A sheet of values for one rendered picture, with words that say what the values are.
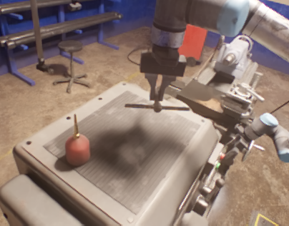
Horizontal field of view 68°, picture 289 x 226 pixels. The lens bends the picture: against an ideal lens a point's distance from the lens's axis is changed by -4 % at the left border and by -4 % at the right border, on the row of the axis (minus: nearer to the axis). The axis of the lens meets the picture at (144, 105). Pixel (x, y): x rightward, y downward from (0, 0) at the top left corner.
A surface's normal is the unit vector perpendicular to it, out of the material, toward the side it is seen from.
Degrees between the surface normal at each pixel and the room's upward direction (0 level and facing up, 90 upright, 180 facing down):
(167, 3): 89
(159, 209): 45
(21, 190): 0
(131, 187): 0
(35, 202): 0
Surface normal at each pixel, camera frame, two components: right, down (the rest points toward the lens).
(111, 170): 0.12, -0.80
